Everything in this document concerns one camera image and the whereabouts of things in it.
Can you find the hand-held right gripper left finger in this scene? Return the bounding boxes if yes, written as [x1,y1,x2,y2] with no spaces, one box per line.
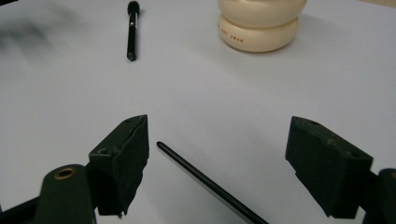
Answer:
[88,114,150,219]

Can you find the thin black stick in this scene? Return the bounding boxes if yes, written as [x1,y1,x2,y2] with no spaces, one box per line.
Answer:
[156,141,269,224]

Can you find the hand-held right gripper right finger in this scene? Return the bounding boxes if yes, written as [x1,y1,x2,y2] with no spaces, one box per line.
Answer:
[285,116,374,219]

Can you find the black pen on table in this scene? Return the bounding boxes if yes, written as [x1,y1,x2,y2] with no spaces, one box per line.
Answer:
[126,0,141,62]

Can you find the cream round container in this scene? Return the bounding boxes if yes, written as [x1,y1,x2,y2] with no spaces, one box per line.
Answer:
[217,0,308,53]

